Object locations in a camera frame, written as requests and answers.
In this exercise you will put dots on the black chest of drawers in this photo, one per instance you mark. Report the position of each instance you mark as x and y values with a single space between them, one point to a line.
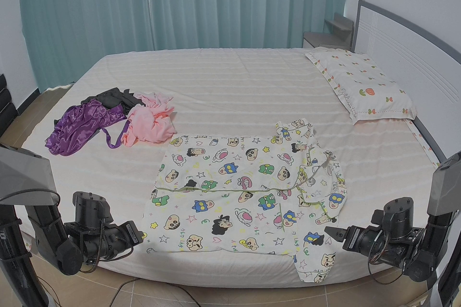
5 104

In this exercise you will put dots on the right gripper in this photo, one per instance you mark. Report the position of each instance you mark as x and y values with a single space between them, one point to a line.
362 242

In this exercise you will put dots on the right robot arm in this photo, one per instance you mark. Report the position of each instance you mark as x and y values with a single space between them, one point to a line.
437 226

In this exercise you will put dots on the white printed pyjama top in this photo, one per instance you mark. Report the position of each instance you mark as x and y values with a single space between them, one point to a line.
230 204

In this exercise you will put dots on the black garment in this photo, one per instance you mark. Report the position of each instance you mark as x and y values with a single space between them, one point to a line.
111 98

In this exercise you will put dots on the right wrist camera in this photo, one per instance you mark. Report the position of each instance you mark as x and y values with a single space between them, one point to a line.
378 218

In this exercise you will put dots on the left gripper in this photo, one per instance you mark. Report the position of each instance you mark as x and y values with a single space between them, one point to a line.
119 239

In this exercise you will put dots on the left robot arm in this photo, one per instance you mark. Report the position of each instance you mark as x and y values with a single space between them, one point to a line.
39 226

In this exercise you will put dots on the pink garment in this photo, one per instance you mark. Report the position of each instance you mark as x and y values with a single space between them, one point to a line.
149 124

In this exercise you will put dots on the grey bedside table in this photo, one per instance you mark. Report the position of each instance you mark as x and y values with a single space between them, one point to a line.
326 35

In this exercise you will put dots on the purple satin garment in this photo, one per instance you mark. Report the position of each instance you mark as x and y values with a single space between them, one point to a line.
79 125

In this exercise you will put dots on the bed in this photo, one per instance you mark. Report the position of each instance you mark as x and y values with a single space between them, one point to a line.
234 82

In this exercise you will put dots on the white printed pillow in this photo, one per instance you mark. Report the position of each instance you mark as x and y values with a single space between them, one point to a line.
363 82

